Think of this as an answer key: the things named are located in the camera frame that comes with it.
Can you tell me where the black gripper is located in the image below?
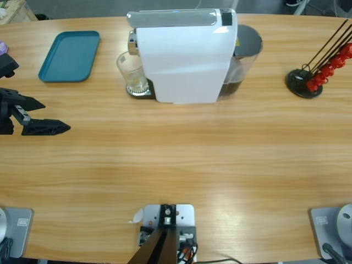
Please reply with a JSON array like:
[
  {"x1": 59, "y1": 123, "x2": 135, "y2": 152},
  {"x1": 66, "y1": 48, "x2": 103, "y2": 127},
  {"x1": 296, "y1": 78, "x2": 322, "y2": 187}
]
[{"x1": 0, "y1": 87, "x2": 72, "y2": 137}]

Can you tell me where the clear drinking glass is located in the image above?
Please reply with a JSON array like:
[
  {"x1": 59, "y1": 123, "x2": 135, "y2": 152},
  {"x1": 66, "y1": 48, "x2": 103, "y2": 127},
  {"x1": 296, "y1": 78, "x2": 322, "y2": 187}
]
[{"x1": 115, "y1": 51, "x2": 150, "y2": 95}]

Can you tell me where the white capsule coffee machine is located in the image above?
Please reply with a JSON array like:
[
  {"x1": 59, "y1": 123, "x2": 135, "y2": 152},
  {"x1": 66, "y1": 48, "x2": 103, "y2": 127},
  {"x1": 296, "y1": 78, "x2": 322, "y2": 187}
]
[{"x1": 125, "y1": 8, "x2": 239, "y2": 106}]

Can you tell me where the red coffee capsule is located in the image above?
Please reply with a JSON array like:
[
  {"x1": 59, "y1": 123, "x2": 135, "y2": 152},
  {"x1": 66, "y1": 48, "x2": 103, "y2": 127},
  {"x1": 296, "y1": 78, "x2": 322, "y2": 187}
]
[
  {"x1": 340, "y1": 42, "x2": 352, "y2": 59},
  {"x1": 331, "y1": 53, "x2": 346, "y2": 69},
  {"x1": 320, "y1": 64, "x2": 336, "y2": 79},
  {"x1": 312, "y1": 73, "x2": 328, "y2": 86},
  {"x1": 305, "y1": 79, "x2": 320, "y2": 93}
]

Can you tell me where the teal plastic tray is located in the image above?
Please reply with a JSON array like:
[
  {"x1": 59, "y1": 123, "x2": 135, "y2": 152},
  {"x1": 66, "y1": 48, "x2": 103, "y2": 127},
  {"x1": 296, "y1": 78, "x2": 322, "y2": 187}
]
[{"x1": 37, "y1": 30, "x2": 101, "y2": 83}]

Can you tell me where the wooden crate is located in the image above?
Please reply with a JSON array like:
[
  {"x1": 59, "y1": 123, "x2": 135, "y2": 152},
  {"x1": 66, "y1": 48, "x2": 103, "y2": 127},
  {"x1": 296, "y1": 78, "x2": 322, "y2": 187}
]
[{"x1": 0, "y1": 0, "x2": 39, "y2": 25}]

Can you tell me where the white paper tab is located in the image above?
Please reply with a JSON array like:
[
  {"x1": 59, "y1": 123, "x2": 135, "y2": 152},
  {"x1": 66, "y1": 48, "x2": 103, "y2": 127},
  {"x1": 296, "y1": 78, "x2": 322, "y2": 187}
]
[{"x1": 128, "y1": 208, "x2": 144, "y2": 224}]

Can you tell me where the clear water tank black lid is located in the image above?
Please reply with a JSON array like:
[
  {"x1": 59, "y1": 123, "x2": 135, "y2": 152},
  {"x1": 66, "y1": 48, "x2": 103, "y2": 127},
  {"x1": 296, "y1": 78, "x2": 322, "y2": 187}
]
[{"x1": 218, "y1": 24, "x2": 264, "y2": 101}]

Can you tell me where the black capsule holder with rods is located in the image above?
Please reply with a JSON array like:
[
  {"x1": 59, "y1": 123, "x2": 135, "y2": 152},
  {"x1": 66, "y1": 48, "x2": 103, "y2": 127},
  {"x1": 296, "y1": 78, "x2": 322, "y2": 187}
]
[{"x1": 285, "y1": 18, "x2": 352, "y2": 99}]

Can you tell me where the white furniture leg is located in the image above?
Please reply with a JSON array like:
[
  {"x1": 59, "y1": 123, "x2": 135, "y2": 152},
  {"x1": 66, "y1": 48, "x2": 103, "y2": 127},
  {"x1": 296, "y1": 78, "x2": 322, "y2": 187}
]
[{"x1": 291, "y1": 0, "x2": 307, "y2": 16}]

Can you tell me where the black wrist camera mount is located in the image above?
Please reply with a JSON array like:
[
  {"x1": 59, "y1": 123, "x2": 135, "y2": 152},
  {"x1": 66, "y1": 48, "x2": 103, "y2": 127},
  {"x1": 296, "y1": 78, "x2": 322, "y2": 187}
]
[{"x1": 0, "y1": 53, "x2": 20, "y2": 80}]

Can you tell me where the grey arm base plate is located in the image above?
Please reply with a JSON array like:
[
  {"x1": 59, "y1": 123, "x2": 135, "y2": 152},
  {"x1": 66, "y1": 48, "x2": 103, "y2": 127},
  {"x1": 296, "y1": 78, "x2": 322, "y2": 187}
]
[
  {"x1": 3, "y1": 207, "x2": 35, "y2": 259},
  {"x1": 307, "y1": 206, "x2": 352, "y2": 261}
]

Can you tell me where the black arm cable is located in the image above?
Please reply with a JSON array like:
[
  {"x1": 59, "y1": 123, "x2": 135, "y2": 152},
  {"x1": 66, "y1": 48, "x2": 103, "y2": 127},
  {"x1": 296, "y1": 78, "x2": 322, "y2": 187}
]
[
  {"x1": 0, "y1": 238, "x2": 14, "y2": 259},
  {"x1": 322, "y1": 243, "x2": 348, "y2": 264}
]

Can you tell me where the dark camera post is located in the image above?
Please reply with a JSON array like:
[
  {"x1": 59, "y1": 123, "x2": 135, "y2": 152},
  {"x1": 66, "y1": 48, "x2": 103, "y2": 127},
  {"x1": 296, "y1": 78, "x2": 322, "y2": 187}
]
[{"x1": 128, "y1": 203, "x2": 177, "y2": 264}]

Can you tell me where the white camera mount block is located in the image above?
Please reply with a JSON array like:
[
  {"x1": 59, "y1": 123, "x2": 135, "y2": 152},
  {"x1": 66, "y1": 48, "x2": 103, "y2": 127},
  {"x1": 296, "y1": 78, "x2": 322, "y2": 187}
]
[{"x1": 136, "y1": 203, "x2": 197, "y2": 264}]

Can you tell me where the camera mount cable bundle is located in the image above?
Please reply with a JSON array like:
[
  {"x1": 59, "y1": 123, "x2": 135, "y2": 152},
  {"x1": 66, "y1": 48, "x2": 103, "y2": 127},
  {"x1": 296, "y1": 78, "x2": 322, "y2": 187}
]
[{"x1": 175, "y1": 241, "x2": 199, "y2": 264}]

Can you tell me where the black cable at table edge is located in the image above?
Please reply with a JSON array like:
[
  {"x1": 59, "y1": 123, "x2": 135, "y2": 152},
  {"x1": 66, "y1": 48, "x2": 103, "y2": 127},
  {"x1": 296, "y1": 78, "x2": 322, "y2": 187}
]
[{"x1": 196, "y1": 257, "x2": 244, "y2": 264}]

